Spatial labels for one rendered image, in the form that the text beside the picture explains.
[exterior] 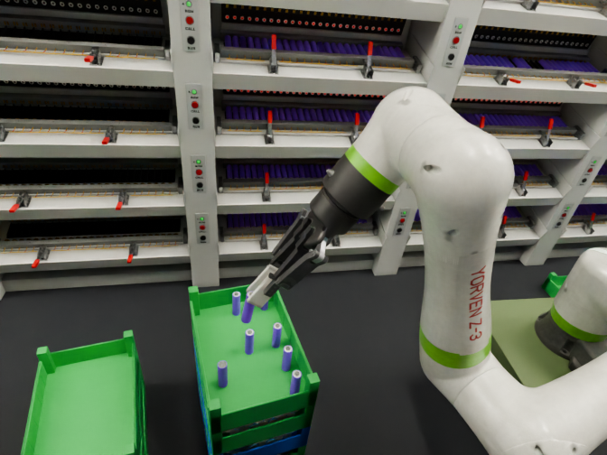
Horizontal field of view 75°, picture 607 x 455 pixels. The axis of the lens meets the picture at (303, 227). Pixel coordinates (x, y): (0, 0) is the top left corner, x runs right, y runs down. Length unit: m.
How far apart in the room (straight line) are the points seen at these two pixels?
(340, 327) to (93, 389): 0.75
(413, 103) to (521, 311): 0.78
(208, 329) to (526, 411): 0.62
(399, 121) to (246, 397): 0.58
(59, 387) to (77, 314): 0.42
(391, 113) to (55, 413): 0.92
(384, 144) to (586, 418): 0.52
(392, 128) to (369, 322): 0.99
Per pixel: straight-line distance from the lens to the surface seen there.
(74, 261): 1.46
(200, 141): 1.17
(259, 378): 0.86
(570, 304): 1.07
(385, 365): 1.34
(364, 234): 1.52
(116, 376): 1.10
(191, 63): 1.10
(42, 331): 1.49
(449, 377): 0.77
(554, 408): 0.76
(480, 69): 1.40
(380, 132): 0.55
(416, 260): 1.70
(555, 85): 1.55
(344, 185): 0.56
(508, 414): 0.74
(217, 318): 0.96
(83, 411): 1.07
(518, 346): 1.10
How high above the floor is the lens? 1.04
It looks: 35 degrees down
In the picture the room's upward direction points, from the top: 7 degrees clockwise
